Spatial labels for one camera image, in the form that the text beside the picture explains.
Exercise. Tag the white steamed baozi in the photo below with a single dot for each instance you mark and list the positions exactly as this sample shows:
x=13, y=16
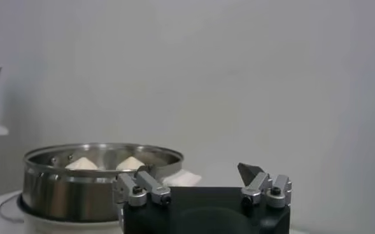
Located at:
x=130, y=163
x=81, y=164

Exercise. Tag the stainless steel steamer basket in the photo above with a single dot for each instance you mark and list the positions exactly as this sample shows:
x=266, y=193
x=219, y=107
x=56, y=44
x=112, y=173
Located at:
x=79, y=197

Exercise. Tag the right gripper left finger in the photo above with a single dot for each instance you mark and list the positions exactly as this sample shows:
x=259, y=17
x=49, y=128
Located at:
x=153, y=187

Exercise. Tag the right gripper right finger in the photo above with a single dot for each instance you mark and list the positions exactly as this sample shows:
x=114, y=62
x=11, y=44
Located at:
x=257, y=186

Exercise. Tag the cream electric cooker base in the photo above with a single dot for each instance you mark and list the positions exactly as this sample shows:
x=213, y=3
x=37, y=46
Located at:
x=63, y=228

